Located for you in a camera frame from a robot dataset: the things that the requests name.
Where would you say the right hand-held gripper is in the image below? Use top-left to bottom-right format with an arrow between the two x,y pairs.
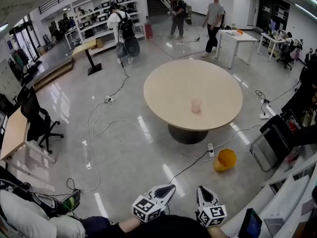
196,185 -> 228,228

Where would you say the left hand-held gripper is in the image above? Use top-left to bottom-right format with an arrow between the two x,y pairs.
132,184 -> 177,223

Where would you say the orange bin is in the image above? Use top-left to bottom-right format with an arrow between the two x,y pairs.
212,148 -> 238,173

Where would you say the pink translucent cup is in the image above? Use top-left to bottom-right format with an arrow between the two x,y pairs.
191,98 -> 202,114

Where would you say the person's right forearm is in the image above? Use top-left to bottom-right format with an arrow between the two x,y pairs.
207,226 -> 230,238

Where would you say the person's left forearm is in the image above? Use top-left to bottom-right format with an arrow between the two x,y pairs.
118,216 -> 142,233

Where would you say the person's black clothing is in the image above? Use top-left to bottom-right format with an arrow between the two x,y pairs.
81,214 -> 211,238

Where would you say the black tablet device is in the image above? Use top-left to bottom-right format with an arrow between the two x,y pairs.
238,207 -> 263,238

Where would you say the black folding chair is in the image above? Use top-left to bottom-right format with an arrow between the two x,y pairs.
249,114 -> 296,173

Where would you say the white cushion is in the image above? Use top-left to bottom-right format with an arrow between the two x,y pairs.
0,189 -> 86,238

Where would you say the round wooden table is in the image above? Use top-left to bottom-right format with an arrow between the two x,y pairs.
143,59 -> 244,145

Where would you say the black office chair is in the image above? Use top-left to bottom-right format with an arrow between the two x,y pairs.
20,85 -> 64,155

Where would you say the wooden desk with white legs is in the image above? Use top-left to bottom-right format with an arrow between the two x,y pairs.
0,106 -> 56,176

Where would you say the black swivel chair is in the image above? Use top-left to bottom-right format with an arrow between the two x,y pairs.
276,42 -> 296,71

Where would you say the red box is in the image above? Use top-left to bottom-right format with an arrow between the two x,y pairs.
144,23 -> 154,40

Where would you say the white rectangular desk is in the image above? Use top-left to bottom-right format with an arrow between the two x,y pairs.
214,29 -> 259,70

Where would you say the black backpack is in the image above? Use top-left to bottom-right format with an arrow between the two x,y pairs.
117,11 -> 136,40

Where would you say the white desk with clutter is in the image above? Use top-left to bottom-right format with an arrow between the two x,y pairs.
257,32 -> 286,57

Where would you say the white shelving unit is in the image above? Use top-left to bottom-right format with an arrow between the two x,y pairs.
71,0 -> 146,50

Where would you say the long black cable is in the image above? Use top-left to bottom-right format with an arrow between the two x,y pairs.
169,149 -> 214,184

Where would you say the long white cable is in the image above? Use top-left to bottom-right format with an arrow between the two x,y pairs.
80,65 -> 213,193

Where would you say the small wooden pedestal table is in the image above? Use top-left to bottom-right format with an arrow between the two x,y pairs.
71,39 -> 103,76

